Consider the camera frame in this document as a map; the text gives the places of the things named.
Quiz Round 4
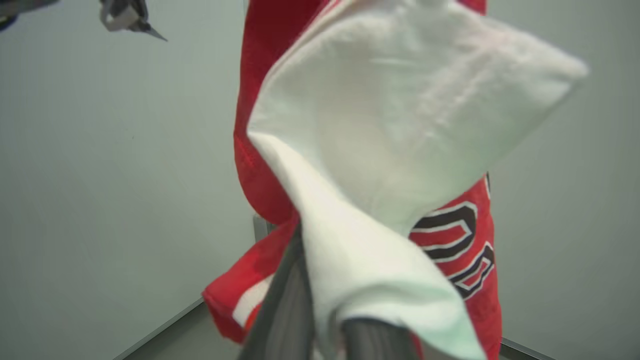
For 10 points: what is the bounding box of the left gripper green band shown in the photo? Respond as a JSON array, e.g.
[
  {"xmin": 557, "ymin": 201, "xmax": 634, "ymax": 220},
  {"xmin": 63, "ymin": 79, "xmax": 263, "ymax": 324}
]
[{"xmin": 99, "ymin": 0, "xmax": 169, "ymax": 43}]

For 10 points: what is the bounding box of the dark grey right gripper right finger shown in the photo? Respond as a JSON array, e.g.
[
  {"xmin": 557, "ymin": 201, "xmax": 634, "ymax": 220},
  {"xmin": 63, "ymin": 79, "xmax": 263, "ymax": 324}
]
[{"xmin": 342, "ymin": 318, "xmax": 419, "ymax": 360}]

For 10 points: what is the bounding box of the grey partition corner post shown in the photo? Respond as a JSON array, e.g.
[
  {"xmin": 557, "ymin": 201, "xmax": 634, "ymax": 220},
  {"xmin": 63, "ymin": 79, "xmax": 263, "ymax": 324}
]
[{"xmin": 252, "ymin": 214, "xmax": 275, "ymax": 244}]

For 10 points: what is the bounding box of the red and white basketball jersey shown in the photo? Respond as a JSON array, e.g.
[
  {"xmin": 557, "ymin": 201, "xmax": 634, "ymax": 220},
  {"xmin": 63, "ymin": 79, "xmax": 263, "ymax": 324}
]
[{"xmin": 202, "ymin": 0, "xmax": 591, "ymax": 360}]

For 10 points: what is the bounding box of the grey partition base rail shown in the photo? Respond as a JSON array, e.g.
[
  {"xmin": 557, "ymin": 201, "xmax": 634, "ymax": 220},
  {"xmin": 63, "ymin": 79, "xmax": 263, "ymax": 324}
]
[
  {"xmin": 113, "ymin": 297, "xmax": 207, "ymax": 360},
  {"xmin": 500, "ymin": 338, "xmax": 557, "ymax": 360}
]

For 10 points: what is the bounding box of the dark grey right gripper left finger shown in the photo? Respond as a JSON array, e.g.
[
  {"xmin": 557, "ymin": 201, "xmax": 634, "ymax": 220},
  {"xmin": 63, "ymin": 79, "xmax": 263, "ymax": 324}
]
[{"xmin": 238, "ymin": 224, "xmax": 317, "ymax": 360}]

